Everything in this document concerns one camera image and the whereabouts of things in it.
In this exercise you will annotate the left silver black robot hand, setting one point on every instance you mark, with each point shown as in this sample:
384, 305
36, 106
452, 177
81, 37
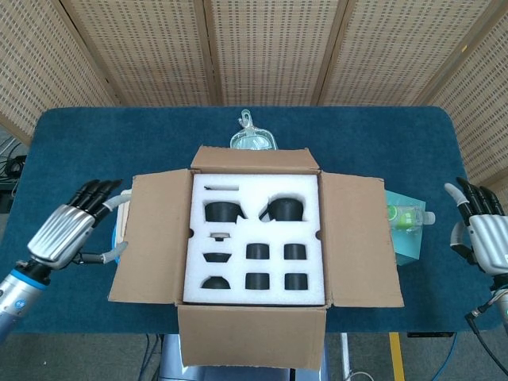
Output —
63, 234

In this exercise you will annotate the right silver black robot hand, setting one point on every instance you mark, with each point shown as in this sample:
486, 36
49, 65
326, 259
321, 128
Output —
490, 242

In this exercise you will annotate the cardboard box with red flaps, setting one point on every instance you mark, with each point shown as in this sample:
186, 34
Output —
357, 246

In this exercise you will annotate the teal box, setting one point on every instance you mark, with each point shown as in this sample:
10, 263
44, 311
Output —
410, 246

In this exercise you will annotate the blue carpeted table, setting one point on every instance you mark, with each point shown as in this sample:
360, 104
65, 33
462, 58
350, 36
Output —
99, 158

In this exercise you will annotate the blue pump dispenser bottle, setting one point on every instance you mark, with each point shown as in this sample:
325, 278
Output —
118, 238

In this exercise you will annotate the beige lidded food container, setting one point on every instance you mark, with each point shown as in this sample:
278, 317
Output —
124, 222

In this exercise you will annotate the clear pouch with green label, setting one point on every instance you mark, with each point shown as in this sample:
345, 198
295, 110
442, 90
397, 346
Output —
409, 217

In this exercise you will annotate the black shallow tea bowl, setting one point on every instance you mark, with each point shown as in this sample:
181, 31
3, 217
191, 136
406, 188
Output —
217, 257

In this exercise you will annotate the black ceramic pitcher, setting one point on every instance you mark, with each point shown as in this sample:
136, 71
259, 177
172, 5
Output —
222, 212

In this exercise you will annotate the thin black tea pick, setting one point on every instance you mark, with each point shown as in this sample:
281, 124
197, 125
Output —
222, 187

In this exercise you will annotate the white metal pole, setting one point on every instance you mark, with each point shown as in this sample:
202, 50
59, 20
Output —
344, 355

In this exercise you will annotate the white foam packing insert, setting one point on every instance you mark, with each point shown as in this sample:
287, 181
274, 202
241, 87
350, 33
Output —
254, 234

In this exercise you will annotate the black ceramic teapot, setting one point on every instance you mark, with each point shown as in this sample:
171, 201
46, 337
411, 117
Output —
285, 208

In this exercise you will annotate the packaged mint dustpan brush set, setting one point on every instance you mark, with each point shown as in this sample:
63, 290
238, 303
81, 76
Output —
252, 141

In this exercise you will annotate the woven rattan folding screen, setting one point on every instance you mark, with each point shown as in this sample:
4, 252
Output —
270, 51

